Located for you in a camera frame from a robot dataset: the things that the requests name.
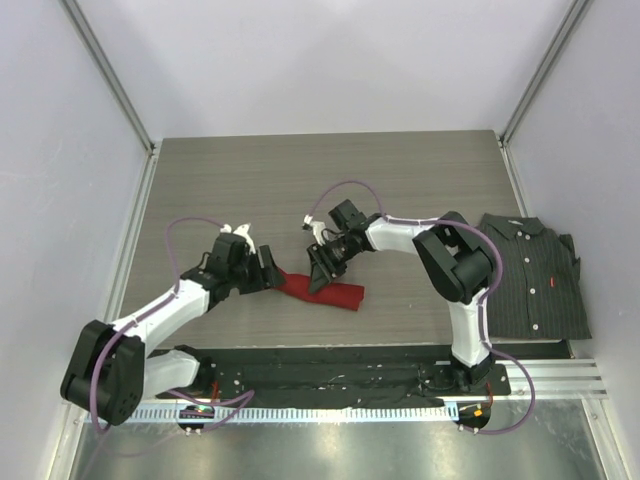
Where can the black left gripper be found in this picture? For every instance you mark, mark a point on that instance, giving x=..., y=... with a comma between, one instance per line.
x=273, y=278

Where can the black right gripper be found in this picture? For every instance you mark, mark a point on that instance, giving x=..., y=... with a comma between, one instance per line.
x=322, y=268

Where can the red cloth napkin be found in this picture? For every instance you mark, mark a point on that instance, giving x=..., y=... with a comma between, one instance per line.
x=341, y=295

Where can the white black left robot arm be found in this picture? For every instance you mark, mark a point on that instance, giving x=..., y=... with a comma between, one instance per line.
x=113, y=366

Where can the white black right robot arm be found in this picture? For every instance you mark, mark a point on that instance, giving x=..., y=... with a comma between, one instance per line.
x=457, y=259

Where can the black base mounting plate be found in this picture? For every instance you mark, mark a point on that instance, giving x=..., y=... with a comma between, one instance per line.
x=374, y=377

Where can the dark striped button shirt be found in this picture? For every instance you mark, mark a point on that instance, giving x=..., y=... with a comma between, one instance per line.
x=539, y=296

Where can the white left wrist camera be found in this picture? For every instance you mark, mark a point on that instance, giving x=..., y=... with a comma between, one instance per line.
x=243, y=231

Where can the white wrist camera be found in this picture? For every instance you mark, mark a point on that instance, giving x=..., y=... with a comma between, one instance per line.
x=243, y=231
x=317, y=228

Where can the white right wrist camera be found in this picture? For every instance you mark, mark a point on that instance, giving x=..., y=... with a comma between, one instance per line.
x=317, y=228

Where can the white slotted cable duct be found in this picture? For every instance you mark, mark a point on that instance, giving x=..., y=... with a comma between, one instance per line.
x=183, y=413

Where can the aluminium front rail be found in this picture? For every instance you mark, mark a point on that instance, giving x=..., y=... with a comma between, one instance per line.
x=542, y=380

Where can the left aluminium frame post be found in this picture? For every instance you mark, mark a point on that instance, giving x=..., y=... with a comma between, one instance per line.
x=96, y=52

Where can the aluminium frame post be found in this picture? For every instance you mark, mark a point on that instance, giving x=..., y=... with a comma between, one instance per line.
x=96, y=52
x=569, y=24

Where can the right aluminium frame post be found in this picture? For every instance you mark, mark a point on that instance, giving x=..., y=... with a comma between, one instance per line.
x=569, y=24

